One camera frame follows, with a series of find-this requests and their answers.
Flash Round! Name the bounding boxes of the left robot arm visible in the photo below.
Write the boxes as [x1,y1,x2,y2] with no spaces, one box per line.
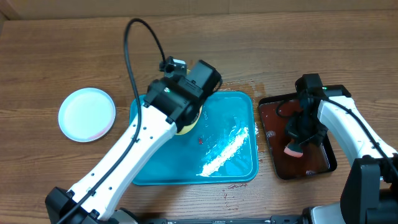
[45,58,222,224]

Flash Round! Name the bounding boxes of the black water tray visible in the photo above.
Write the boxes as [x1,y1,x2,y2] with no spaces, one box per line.
[258,93,337,180]

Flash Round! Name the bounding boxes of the pink and green sponge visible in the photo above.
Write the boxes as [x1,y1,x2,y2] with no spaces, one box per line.
[284,142,303,157]

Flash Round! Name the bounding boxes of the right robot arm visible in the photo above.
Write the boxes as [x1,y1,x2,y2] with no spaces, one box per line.
[284,85,397,223]

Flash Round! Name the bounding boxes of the yellow plate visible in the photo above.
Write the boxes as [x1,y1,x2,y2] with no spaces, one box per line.
[175,77,203,135]

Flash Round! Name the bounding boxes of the teal plastic tray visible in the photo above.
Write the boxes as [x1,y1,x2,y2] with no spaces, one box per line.
[132,91,258,185]

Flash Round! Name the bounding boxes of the light blue plate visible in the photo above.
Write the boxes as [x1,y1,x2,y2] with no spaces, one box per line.
[58,88,116,142]

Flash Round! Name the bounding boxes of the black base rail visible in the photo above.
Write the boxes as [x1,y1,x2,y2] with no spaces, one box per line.
[134,215,312,224]

